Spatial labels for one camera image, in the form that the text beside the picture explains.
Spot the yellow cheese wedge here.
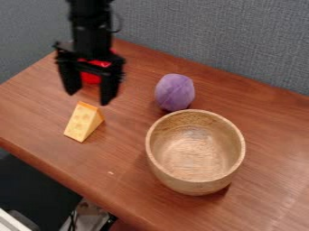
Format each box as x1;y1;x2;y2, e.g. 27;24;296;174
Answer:
64;101;106;143

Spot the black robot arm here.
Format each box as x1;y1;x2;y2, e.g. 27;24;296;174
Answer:
55;0;126;106

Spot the red plastic cup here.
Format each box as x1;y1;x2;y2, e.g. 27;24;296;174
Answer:
76;49;122;85

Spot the grey metal table frame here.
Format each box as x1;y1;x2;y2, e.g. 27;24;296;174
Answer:
59;199;118;231

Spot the brown wooden bowl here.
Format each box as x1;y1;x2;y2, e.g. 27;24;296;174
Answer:
144;109;246;196

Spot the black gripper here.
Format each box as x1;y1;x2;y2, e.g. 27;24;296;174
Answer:
55;16;126;106

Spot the purple ball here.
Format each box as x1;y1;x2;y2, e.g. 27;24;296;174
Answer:
154;73;195;112

